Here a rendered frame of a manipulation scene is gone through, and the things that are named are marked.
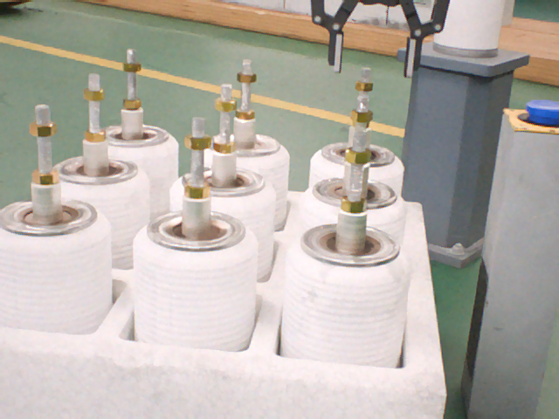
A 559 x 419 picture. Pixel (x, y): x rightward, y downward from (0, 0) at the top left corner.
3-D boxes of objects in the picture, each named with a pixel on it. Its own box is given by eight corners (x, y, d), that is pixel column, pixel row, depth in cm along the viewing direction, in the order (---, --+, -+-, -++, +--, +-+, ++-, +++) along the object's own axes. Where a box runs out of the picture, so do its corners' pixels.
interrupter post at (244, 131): (241, 144, 87) (242, 113, 86) (259, 148, 86) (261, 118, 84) (227, 148, 85) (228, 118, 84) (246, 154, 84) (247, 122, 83)
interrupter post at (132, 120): (116, 140, 86) (115, 109, 85) (130, 134, 88) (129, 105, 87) (134, 144, 85) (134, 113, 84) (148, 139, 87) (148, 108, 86)
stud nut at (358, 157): (340, 159, 60) (341, 147, 60) (355, 155, 61) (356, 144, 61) (359, 166, 59) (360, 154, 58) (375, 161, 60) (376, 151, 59)
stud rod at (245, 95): (243, 131, 85) (245, 58, 83) (251, 133, 85) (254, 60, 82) (238, 133, 85) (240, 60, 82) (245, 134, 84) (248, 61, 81)
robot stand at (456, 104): (420, 217, 139) (442, 39, 128) (500, 241, 131) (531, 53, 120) (376, 242, 128) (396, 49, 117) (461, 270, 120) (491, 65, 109)
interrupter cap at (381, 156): (340, 143, 89) (340, 137, 89) (405, 157, 86) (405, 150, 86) (307, 161, 83) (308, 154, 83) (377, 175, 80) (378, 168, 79)
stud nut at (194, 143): (181, 144, 61) (182, 133, 61) (202, 141, 62) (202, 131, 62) (193, 152, 60) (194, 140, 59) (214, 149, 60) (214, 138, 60)
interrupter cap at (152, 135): (80, 141, 85) (79, 134, 84) (126, 126, 91) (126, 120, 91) (140, 154, 82) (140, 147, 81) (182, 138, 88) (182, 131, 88)
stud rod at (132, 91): (138, 123, 85) (137, 50, 83) (128, 123, 85) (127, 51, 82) (135, 120, 86) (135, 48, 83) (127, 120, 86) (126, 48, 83)
